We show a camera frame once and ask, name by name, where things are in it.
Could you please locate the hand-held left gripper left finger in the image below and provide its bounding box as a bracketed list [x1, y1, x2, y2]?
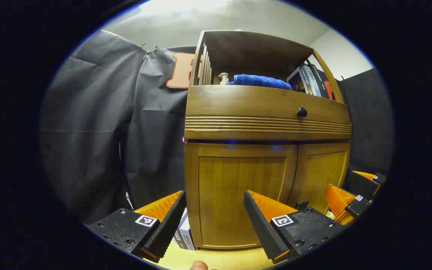
[87, 190, 187, 264]

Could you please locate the wooden double-door shoe cabinet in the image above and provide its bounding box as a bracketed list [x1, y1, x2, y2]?
[184, 30, 353, 251]

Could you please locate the blue towel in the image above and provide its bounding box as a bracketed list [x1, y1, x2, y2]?
[225, 74, 293, 91]

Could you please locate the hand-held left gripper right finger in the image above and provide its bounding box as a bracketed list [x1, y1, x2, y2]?
[243, 190, 347, 264]

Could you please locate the black backdrop cloth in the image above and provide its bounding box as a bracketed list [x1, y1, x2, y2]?
[40, 29, 395, 225]

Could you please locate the wooden cabinet drawer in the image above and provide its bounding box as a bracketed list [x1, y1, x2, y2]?
[184, 85, 353, 141]

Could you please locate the wooden cabinet door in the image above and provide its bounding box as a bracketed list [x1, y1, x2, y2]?
[185, 142, 299, 250]
[287, 142, 351, 215]

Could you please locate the light striped box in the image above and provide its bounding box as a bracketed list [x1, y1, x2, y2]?
[301, 64, 323, 98]

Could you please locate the white flat box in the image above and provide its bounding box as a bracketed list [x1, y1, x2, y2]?
[172, 208, 197, 251]

